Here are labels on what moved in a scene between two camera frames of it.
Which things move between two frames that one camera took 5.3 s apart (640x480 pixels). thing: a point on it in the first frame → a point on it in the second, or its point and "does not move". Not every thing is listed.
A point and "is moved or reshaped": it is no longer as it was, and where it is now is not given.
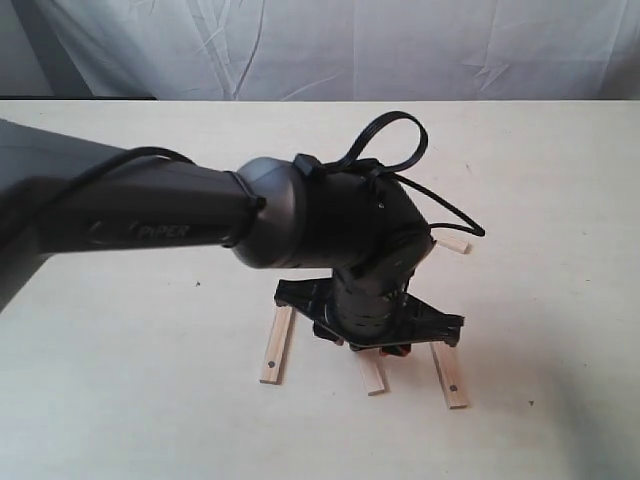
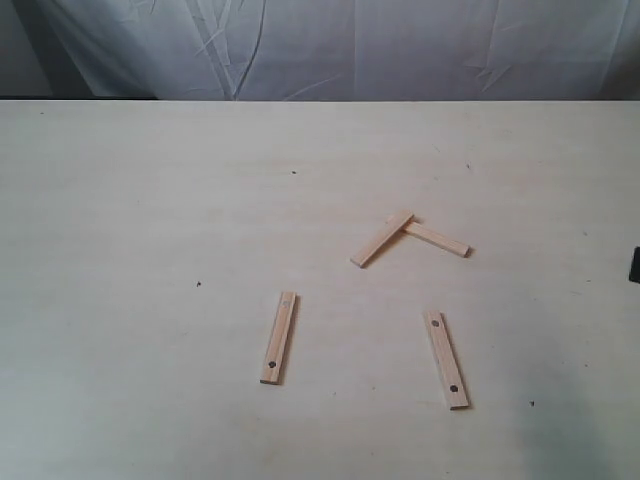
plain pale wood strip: x=369 y=360 is moved or reshaped
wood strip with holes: x=448 y=365 does not move
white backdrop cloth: x=152 y=50 does not move
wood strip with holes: x=278 y=346 does not move
